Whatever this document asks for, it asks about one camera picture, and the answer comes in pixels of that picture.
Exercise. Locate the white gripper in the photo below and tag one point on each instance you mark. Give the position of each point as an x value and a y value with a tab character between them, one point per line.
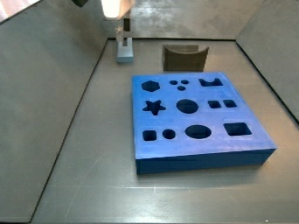
116	9

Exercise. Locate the black curved fixture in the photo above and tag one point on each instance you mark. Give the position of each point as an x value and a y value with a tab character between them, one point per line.
185	58

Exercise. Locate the blue foam shape-cutout block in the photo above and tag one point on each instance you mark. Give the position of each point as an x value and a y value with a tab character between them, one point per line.
194	124

